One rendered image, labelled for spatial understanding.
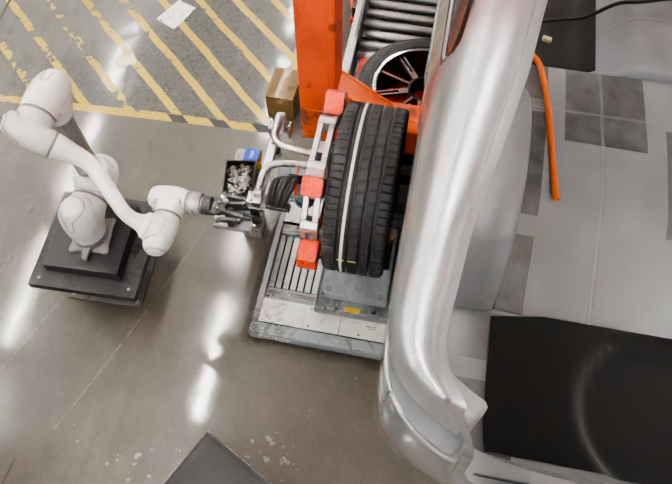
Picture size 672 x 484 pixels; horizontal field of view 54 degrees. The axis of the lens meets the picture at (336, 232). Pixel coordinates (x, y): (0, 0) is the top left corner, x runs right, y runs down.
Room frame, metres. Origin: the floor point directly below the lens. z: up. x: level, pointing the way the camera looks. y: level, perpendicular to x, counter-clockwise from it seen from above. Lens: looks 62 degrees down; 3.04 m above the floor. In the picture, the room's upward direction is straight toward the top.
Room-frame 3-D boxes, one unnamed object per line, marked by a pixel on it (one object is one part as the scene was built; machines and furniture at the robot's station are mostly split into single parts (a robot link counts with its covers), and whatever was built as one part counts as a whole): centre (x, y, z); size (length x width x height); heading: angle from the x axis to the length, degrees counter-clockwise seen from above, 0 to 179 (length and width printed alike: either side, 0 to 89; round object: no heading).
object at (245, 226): (1.63, 0.43, 0.44); 0.43 x 0.17 x 0.03; 169
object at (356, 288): (1.37, -0.12, 0.32); 0.40 x 0.30 x 0.28; 169
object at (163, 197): (1.33, 0.65, 0.83); 0.16 x 0.13 x 0.11; 79
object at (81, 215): (1.43, 1.11, 0.53); 0.18 x 0.16 x 0.22; 168
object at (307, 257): (1.09, 0.10, 0.85); 0.09 x 0.08 x 0.07; 169
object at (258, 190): (1.32, 0.19, 1.03); 0.19 x 0.18 x 0.11; 79
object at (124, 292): (1.42, 1.11, 0.15); 0.50 x 0.50 x 0.30; 82
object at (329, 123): (1.40, 0.05, 0.85); 0.54 x 0.07 x 0.54; 169
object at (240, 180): (1.60, 0.43, 0.51); 0.20 x 0.14 x 0.13; 178
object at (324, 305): (1.37, -0.12, 0.13); 0.50 x 0.36 x 0.10; 169
